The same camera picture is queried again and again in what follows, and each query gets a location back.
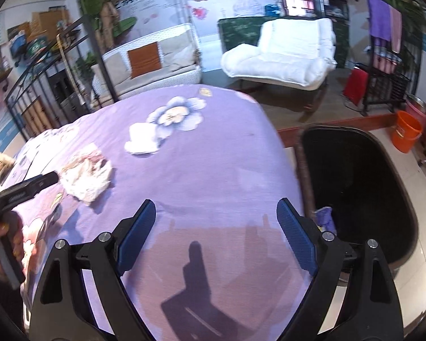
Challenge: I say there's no person's left forearm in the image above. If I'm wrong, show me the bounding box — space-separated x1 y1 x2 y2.
0 269 26 332

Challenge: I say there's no black trash bin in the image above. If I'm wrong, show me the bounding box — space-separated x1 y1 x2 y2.
293 124 420 282

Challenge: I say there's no red bag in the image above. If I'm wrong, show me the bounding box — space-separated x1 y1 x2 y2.
342 67 369 107

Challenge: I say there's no purple towel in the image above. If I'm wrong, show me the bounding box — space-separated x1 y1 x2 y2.
367 0 393 42

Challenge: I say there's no black water dispenser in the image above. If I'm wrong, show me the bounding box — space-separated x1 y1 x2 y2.
47 69 81 122

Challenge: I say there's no brown wooden cabinet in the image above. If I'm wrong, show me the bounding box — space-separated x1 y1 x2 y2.
21 97 55 136

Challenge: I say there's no pink towel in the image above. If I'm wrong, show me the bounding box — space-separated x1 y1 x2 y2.
388 5 403 55

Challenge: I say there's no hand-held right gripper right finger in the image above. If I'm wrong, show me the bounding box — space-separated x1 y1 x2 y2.
276 197 405 341

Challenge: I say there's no black towel rack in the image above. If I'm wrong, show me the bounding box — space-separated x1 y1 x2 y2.
362 0 413 117

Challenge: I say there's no white rope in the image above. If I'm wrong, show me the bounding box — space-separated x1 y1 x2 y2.
56 33 83 97

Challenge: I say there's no white wicker sofa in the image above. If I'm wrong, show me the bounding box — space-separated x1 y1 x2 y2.
91 23 204 102

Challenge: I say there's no purple floral cloth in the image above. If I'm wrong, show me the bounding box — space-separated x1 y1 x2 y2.
0 83 319 341

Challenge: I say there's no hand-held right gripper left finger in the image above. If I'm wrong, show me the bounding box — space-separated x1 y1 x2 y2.
28 199 157 341

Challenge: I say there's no white crumpled tissue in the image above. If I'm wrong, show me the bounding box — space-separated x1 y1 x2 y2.
124 122 161 155

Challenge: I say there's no brown cardboard box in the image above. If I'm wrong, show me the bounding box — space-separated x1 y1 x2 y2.
30 7 70 38

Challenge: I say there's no orange plastic bucket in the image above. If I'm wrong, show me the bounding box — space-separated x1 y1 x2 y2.
391 110 424 154

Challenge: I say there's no beige cushion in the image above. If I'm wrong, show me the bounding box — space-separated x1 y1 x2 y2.
158 32 196 69
103 51 132 86

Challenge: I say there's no green leafy plant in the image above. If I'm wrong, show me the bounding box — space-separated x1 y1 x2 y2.
72 0 137 49

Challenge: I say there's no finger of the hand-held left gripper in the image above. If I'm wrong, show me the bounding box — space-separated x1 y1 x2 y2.
21 170 59 195

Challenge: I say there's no tall potted plant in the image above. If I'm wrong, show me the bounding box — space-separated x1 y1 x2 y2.
358 0 426 79

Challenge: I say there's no black metal rack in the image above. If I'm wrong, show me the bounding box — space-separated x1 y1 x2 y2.
5 14 120 140

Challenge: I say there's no stained tissue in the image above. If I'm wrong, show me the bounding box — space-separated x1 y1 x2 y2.
59 142 113 204

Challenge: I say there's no green instant noodle bowl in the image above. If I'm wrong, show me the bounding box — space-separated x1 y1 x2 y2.
24 37 47 59

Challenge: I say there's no purple plastic bag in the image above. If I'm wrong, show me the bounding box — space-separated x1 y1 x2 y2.
312 205 338 235

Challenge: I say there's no white padded lounge chair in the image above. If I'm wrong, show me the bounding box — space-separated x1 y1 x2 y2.
220 17 338 88

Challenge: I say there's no orange cushion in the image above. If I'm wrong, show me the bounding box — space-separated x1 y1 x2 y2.
127 41 163 80

